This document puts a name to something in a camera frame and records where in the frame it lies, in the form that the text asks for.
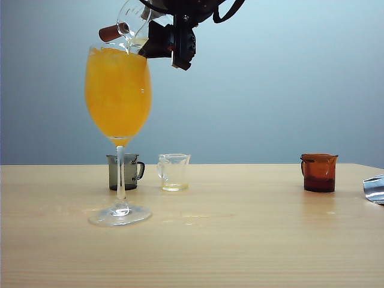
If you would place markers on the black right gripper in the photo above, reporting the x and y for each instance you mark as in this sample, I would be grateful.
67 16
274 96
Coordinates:
186 42

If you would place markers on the wine glass with orange juice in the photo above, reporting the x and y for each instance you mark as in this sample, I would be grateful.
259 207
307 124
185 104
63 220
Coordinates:
118 102

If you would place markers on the clear glass measuring cup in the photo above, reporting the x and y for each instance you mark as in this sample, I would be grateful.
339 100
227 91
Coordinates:
174 177

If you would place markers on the smoky grey measuring cup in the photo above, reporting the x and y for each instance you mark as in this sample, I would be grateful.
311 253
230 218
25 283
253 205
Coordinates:
130 175

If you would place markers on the amber brown measuring cup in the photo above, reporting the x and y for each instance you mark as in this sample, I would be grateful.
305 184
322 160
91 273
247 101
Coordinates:
318 175

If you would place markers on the crumpled silver foil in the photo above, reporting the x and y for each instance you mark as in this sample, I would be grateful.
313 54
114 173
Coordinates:
375 190

